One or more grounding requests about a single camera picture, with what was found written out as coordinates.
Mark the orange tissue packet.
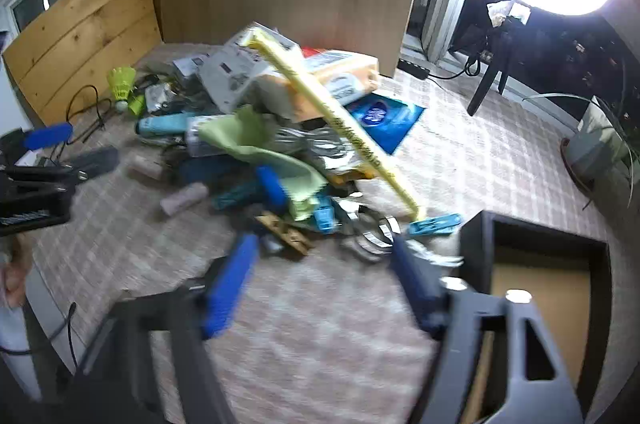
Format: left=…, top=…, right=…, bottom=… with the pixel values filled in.
left=255, top=49, right=379, bottom=125

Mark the checked cloth desktop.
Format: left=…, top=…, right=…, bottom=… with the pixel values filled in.
left=30, top=41, right=631, bottom=424

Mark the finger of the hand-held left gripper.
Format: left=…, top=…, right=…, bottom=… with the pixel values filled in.
left=10, top=146, right=121, bottom=191
left=22, top=122, right=75, bottom=152

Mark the silver foil packet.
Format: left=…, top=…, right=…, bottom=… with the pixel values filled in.
left=270, top=126, right=361, bottom=175

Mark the large metal clip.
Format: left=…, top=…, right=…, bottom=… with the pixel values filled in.
left=340, top=209, right=401, bottom=262

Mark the black tripod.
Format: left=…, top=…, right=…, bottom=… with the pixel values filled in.
left=467, top=4, right=531, bottom=117

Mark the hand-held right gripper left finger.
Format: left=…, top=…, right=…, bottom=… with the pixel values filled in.
left=60, top=233, right=261, bottom=424

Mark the potted plant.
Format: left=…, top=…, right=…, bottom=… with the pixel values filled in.
left=522, top=91, right=636, bottom=212

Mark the black storage box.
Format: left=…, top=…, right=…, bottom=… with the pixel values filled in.
left=457, top=210, right=613, bottom=424

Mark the black cable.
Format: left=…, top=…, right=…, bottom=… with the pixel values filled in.
left=67, top=84, right=113, bottom=142

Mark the wooden clothespin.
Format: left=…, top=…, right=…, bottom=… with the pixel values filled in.
left=255, top=214, right=313, bottom=260

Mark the long yellow tube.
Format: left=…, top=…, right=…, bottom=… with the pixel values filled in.
left=240, top=29, right=428, bottom=222

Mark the white printed box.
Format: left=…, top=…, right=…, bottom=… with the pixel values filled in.
left=197, top=22, right=303, bottom=114

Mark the white crumpled paper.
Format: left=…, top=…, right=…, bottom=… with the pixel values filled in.
left=487, top=0, right=516, bottom=27

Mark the green cloth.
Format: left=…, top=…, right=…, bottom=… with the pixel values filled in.
left=197, top=104, right=328, bottom=222

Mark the black power strip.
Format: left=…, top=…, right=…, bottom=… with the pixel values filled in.
left=397, top=59, right=432, bottom=80

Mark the blue foil packet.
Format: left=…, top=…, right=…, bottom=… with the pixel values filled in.
left=345, top=91, right=428, bottom=157

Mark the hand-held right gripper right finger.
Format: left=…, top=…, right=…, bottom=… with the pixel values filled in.
left=391, top=234, right=586, bottom=424

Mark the white tin box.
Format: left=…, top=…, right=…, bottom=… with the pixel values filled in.
left=172, top=56, right=206, bottom=80

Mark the person's left forearm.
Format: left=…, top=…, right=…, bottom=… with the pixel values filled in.
left=0, top=236, right=42, bottom=401

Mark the small pink tube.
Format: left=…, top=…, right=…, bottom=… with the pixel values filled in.
left=127, top=154, right=166, bottom=180
left=160, top=183, right=208, bottom=216

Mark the light blue tube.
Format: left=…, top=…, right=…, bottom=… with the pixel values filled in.
left=135, top=113, right=193, bottom=137

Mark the pine wooden board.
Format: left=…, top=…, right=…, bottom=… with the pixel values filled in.
left=2, top=0, right=163, bottom=127

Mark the teal plastic tool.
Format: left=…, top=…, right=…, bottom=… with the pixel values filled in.
left=212, top=184, right=261, bottom=211

